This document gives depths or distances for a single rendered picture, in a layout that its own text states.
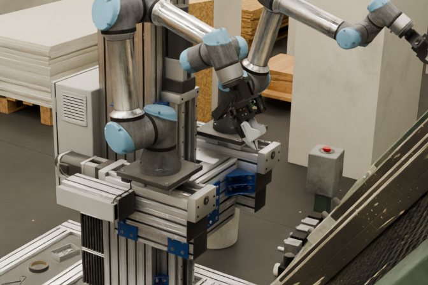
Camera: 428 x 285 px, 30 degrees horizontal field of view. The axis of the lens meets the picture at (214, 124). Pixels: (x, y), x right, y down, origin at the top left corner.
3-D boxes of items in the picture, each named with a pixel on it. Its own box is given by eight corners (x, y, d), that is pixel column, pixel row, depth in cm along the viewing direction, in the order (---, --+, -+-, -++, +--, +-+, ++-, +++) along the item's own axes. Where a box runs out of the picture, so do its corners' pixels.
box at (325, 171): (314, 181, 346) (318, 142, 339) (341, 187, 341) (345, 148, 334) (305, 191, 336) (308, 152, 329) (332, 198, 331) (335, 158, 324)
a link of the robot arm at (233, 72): (210, 73, 229) (225, 67, 235) (216, 88, 229) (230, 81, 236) (230, 65, 224) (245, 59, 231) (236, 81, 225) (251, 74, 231)
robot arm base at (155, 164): (130, 170, 283) (129, 144, 279) (155, 156, 295) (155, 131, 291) (165, 180, 275) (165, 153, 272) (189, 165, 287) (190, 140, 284)
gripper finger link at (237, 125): (242, 139, 228) (231, 110, 228) (238, 140, 229) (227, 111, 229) (251, 133, 232) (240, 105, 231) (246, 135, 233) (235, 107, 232)
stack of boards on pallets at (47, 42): (138, 39, 855) (137, -19, 832) (221, 55, 804) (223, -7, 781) (-42, 100, 658) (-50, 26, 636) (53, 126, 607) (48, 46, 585)
